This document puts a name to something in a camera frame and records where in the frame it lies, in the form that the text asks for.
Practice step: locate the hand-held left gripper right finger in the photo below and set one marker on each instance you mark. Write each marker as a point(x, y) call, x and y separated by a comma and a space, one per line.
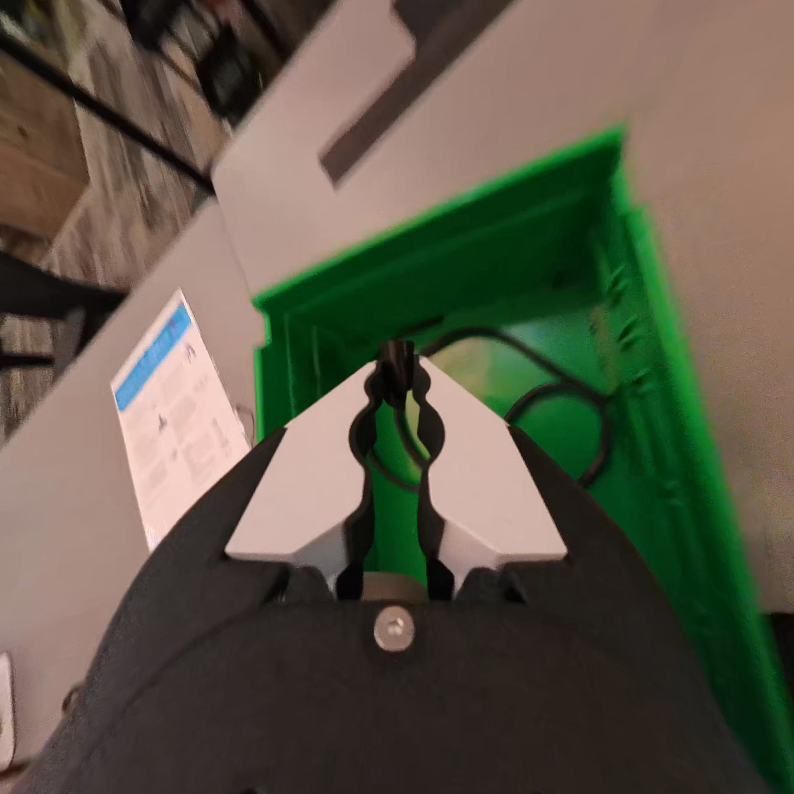
point(490, 496)

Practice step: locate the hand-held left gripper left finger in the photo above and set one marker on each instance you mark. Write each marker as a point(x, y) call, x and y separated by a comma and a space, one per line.
point(298, 496)

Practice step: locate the green plastic bin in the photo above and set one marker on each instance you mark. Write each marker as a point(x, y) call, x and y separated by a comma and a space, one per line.
point(651, 434)

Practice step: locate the white leaflet with blue header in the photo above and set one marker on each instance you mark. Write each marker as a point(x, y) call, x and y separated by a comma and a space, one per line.
point(173, 409)

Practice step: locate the black office chair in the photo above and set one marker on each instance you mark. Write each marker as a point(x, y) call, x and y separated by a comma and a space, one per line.
point(49, 298)

